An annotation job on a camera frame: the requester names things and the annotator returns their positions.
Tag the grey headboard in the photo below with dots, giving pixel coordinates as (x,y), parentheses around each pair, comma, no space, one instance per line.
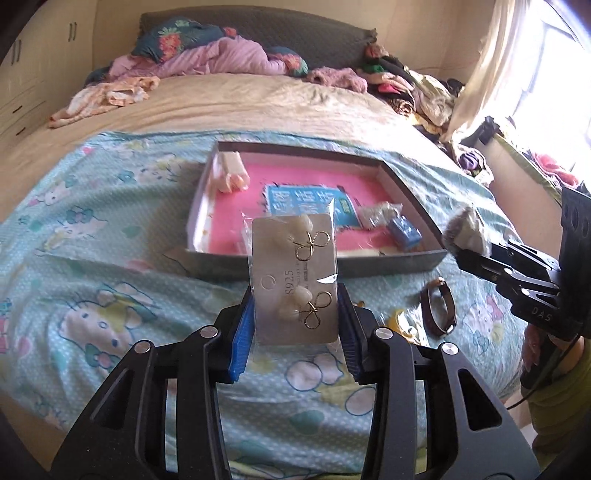
(300,37)

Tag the black object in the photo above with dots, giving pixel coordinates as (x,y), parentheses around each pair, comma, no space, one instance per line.
(488,131)

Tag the large floral pillow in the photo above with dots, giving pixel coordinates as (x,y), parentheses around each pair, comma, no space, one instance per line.
(175,39)

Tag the grey cardboard box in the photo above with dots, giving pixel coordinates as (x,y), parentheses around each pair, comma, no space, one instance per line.
(392,265)

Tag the white hair clip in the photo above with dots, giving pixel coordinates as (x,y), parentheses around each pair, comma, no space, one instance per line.
(228,162)

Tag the pile of clothes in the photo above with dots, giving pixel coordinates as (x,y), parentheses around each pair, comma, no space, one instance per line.
(415,87)

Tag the person's green clothing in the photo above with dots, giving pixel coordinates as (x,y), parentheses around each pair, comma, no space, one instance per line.
(563,406)

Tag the pink duvet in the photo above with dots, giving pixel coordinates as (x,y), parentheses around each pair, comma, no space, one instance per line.
(231,57)

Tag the small clear plastic bag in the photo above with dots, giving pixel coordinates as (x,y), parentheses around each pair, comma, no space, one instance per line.
(244,230)

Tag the pale pink garment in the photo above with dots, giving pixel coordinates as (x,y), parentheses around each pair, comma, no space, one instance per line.
(106,97)

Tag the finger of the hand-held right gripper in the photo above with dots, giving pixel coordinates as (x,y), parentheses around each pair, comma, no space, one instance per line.
(521,254)
(480,266)

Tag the cartoon cat printed blanket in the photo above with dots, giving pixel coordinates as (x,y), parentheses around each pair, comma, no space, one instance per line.
(115,230)

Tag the beige comb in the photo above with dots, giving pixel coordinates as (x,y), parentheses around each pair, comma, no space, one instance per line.
(378,214)

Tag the cream curtain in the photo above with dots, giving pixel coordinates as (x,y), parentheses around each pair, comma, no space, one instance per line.
(489,69)

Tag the small floral pillow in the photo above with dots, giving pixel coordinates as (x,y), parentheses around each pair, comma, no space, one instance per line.
(293,62)

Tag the bright window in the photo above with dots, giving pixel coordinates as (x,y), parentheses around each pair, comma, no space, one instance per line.
(563,92)

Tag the beige bed sheet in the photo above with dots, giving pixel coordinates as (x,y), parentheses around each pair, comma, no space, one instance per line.
(258,106)

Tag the cream wardrobe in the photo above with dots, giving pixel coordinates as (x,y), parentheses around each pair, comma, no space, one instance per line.
(37,69)

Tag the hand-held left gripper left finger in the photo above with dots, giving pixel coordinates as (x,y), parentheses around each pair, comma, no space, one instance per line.
(240,332)

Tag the beige item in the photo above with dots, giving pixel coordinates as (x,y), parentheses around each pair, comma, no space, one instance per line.
(466,228)

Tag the purple garment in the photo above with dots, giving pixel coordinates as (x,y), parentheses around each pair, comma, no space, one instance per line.
(471,161)

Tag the yellow bangles in plastic bag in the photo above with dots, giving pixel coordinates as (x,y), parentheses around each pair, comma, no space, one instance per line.
(400,323)

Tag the small blue box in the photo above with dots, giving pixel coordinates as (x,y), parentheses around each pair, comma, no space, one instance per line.
(406,232)

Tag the pink fuzzy garment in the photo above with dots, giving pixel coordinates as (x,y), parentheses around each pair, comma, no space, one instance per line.
(337,78)

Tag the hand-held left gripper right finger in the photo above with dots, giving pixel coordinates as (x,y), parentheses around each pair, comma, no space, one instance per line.
(351,332)

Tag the earring card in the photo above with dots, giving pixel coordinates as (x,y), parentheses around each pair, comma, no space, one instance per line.
(277,258)

